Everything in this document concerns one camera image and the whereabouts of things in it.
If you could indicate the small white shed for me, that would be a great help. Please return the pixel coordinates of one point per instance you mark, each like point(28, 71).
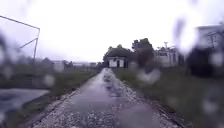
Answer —
point(116, 62)

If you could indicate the clump of dark trees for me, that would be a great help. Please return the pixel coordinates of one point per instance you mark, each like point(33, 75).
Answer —
point(116, 51)

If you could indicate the wet grey gravel path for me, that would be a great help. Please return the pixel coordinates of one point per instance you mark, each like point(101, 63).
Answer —
point(100, 100)

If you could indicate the grass field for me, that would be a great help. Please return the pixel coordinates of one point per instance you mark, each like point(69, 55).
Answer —
point(70, 80)

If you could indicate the row of distant buildings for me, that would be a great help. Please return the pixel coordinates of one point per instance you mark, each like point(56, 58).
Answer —
point(58, 65)

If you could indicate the grass verge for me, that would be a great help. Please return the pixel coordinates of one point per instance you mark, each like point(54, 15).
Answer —
point(176, 93)

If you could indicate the dark bush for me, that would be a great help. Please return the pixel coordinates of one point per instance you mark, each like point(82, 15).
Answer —
point(200, 63)

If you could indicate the grey paved area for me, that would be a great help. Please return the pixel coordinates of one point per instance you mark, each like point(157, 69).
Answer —
point(20, 96)

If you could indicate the pale large building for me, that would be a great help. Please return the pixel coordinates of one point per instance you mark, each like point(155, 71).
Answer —
point(208, 36)

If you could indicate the metal pole frame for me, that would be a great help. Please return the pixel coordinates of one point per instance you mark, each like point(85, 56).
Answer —
point(35, 50)

